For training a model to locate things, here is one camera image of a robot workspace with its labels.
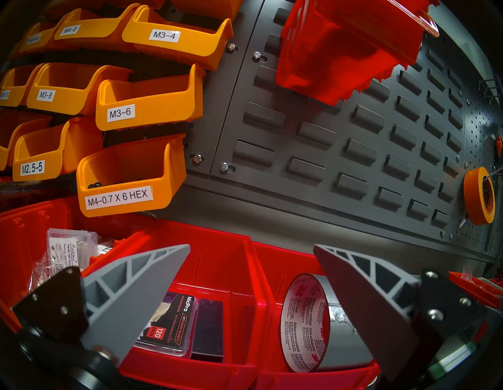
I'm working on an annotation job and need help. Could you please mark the yellow bin labelled M3-6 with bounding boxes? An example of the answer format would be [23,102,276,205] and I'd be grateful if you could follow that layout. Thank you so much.
[95,64,206,131]

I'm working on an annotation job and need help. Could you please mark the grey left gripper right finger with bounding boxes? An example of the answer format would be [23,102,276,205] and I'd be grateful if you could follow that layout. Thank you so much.
[314,245,488,383]

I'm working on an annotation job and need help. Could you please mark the yellow bin labelled M2.5-5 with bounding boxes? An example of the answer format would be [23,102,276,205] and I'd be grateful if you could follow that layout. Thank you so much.
[13,115,103,182]

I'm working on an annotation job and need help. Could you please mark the yellow bin labelled M4X4XS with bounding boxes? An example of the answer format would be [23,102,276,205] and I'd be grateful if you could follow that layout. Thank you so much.
[16,22,59,55]

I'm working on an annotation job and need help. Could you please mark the clear blade box black label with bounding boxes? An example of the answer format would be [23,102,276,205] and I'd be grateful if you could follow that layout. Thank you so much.
[136,292,198,357]

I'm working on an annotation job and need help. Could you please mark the small red parts bin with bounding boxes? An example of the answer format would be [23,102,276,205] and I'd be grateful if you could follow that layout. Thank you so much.
[448,270,503,311]

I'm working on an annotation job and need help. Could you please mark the grey pegboard with screwdrivers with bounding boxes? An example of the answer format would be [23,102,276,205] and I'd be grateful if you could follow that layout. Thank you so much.
[464,59,503,252]

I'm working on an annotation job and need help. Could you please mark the silver duct tape roll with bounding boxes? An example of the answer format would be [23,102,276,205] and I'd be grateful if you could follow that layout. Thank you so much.
[280,273,374,373]

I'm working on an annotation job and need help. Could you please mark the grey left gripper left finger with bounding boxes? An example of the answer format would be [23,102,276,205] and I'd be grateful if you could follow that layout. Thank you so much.
[13,245,191,364]

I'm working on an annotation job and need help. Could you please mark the yellow bin labelled M4-6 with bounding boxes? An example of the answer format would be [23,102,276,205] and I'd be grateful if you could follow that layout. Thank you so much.
[53,3,142,53]

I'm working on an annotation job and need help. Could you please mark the grey pegboard with yellow bins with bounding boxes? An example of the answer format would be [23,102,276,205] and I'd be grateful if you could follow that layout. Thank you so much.
[183,0,275,181]

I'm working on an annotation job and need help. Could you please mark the clear bag of screws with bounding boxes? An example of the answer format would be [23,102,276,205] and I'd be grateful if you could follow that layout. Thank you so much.
[29,228,99,291]

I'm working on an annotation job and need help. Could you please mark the yellow bin labelled M3-8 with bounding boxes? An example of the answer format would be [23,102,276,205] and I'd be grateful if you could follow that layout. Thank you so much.
[27,62,133,116]

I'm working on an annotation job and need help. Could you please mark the yellow bin labelled M3-12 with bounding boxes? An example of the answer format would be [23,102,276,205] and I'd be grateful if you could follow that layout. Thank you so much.
[0,65,42,108]

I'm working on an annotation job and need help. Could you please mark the red louvre-hung bin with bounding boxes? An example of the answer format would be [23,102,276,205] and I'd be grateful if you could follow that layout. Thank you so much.
[275,0,440,107]

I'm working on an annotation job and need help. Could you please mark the yellow bin labelled M3-4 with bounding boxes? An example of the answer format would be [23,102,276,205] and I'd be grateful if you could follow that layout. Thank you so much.
[122,5,234,72]

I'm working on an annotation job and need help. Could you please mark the yellow bin labelled M4-0.7X6 HEX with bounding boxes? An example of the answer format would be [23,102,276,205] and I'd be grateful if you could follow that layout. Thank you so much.
[76,133,187,218]

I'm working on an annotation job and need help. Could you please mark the orange-red plastic storage bin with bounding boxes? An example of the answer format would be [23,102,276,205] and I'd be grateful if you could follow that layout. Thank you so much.
[0,197,158,335]

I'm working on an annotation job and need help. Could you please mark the grey louvred wall panel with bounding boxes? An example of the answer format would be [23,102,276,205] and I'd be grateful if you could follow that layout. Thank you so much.
[210,0,496,260]

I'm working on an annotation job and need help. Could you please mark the orange tape roll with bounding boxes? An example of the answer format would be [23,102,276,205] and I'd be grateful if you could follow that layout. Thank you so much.
[464,167,496,226]

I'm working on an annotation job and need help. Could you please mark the red plastic storage bin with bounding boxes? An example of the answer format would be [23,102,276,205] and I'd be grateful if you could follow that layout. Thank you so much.
[251,240,382,390]
[83,220,272,390]

